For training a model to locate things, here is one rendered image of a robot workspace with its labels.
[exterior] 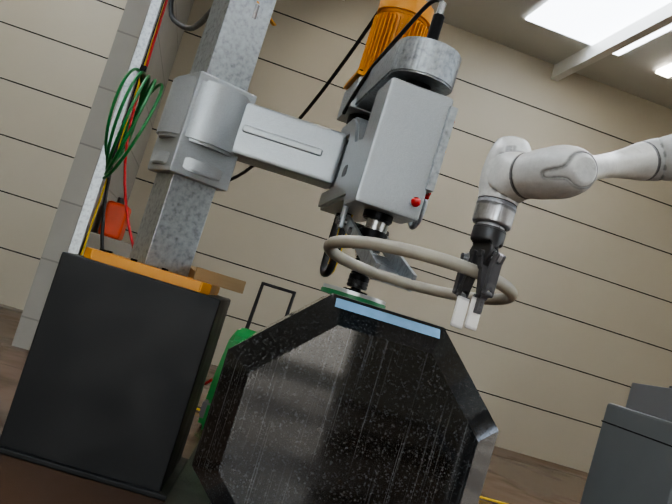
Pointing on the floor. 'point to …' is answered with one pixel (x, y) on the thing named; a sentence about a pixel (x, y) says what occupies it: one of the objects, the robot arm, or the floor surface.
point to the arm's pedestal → (630, 460)
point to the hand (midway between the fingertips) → (466, 314)
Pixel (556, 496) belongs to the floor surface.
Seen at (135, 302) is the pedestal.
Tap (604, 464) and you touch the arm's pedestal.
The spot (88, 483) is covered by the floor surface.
